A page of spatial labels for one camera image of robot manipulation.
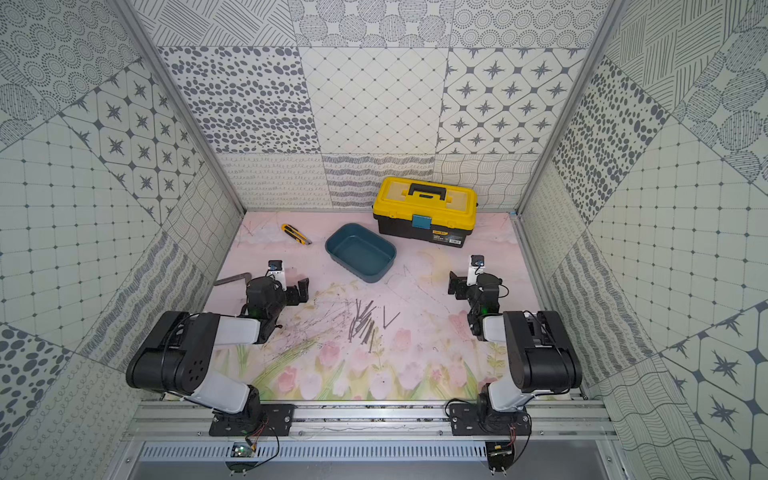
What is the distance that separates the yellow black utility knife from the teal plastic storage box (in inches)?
3.8

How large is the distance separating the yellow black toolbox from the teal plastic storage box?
0.21 feet

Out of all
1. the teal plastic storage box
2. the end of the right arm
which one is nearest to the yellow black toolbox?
the teal plastic storage box

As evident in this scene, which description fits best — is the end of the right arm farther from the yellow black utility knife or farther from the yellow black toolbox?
the yellow black utility knife

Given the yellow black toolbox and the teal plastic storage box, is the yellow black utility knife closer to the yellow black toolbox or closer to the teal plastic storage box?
the teal plastic storage box

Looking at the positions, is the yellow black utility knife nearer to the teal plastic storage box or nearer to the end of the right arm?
the teal plastic storage box

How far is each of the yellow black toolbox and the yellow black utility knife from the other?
0.29 meters

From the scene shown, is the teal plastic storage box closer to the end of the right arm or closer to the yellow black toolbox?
the yellow black toolbox

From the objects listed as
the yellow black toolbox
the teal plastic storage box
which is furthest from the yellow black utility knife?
the yellow black toolbox

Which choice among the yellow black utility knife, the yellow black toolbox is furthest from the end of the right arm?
the yellow black utility knife

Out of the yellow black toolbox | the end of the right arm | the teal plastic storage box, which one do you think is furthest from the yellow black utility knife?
the end of the right arm

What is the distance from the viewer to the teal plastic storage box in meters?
1.01

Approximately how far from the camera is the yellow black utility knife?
1.13m

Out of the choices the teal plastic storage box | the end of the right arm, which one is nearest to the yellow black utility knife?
the teal plastic storage box

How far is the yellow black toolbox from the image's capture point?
39.5 inches
